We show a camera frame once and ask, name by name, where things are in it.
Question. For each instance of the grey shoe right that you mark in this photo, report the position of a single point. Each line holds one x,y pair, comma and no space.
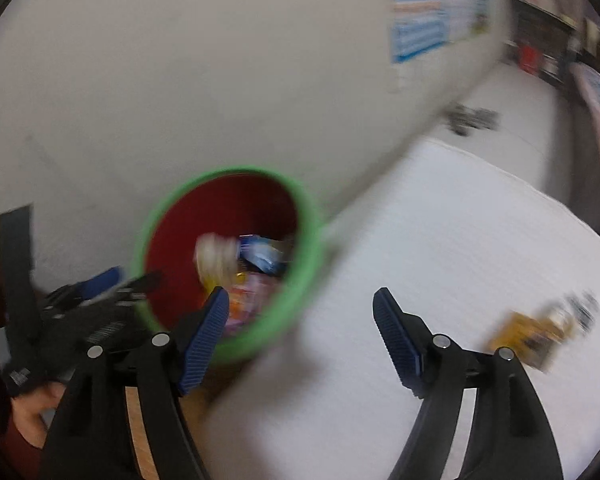
485,119

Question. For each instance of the yellow dark foil wrapper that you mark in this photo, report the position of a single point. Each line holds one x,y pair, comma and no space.
535,339

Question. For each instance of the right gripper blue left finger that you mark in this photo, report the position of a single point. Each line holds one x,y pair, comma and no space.
200,332

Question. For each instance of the yellow carton box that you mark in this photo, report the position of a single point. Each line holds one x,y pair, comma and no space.
216,260

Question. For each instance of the dark side table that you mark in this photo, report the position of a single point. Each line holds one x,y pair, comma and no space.
530,24

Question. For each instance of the red bin with green rim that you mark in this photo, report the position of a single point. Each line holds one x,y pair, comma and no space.
251,230

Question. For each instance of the blue oreo wrapper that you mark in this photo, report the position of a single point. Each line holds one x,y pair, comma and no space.
268,256

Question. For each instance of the person's left hand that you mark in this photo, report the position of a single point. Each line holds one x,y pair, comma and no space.
28,409

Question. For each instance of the blue learning poster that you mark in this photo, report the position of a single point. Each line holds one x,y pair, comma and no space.
416,26

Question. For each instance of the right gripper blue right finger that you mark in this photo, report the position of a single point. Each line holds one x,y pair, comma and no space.
402,336

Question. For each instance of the grey shoe left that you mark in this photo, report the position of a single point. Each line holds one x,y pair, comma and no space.
460,119

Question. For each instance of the orange snack bag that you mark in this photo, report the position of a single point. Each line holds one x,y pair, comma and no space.
249,296

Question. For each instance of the red bucket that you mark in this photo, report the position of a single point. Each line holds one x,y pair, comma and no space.
529,59

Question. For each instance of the white table pad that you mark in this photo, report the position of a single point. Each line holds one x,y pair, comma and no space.
459,243

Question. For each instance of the grey shoe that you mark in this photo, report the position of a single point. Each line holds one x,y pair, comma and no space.
460,119
485,119

